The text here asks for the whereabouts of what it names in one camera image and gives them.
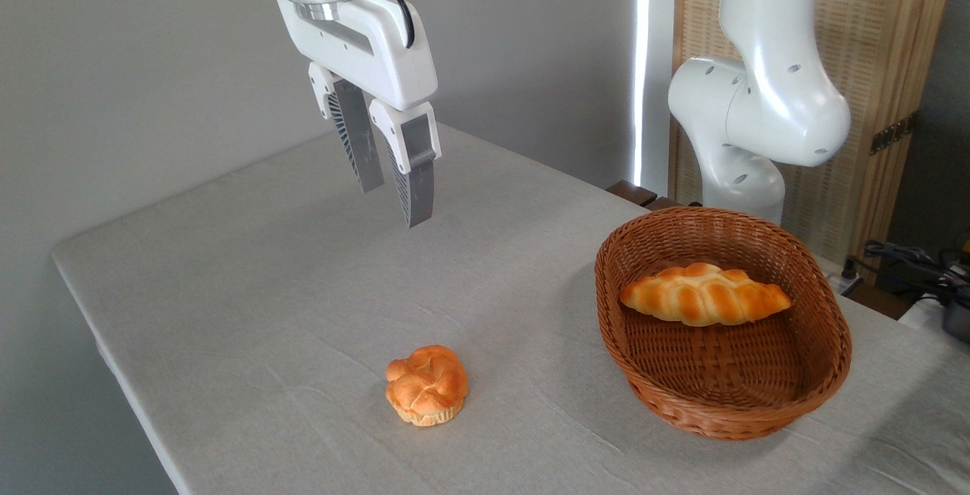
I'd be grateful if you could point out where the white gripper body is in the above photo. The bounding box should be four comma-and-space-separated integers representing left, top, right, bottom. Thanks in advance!
271, 0, 440, 112

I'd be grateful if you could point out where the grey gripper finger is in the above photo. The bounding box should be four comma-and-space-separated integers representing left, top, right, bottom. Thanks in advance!
368, 99, 443, 229
307, 61, 386, 194

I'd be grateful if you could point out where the round knotted bread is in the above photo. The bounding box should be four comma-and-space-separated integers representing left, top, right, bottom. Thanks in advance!
385, 344, 470, 428

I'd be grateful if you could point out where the long braided bread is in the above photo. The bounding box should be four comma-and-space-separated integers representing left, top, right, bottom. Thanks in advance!
620, 262, 793, 327

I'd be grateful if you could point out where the brown wicker basket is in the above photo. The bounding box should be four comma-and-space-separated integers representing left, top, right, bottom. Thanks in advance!
595, 206, 853, 442

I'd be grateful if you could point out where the grey tablecloth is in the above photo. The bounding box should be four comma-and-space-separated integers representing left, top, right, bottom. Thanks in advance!
52, 122, 970, 495

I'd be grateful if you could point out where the dark wooden furniture piece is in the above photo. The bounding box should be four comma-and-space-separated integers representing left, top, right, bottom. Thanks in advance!
605, 180, 681, 212

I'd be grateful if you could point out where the white power strip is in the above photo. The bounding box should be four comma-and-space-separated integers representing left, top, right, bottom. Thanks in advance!
826, 256, 866, 297

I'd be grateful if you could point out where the metal screen hinge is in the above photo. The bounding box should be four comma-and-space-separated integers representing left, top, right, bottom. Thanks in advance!
869, 111, 918, 156

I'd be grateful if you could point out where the wooden rattan folding screen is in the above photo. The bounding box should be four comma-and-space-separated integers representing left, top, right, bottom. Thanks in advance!
671, 0, 960, 265

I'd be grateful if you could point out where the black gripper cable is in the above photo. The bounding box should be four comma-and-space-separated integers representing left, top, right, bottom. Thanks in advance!
352, 0, 417, 49

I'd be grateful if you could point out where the white vertical wall trim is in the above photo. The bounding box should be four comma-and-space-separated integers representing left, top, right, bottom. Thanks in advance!
633, 0, 677, 197

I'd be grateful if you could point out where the bundle of black cables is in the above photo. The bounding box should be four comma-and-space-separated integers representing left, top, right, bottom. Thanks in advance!
843, 239, 970, 308

